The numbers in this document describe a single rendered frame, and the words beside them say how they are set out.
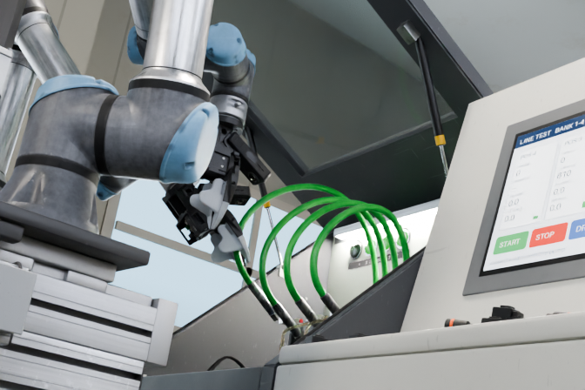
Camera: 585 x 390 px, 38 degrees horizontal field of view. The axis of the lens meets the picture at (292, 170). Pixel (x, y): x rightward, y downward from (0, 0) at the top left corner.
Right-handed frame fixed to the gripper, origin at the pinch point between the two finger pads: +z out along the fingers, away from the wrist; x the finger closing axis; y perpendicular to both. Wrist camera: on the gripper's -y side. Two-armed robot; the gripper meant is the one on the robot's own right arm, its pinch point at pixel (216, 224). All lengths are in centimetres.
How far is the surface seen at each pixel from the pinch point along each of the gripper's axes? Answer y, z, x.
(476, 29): -206, -202, -150
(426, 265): -29.9, 3.5, 25.0
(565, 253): -29, 7, 56
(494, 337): -3, 26, 68
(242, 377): -3.0, 28.2, 13.5
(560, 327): -3, 25, 77
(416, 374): -3, 29, 55
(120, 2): -29, -150, -191
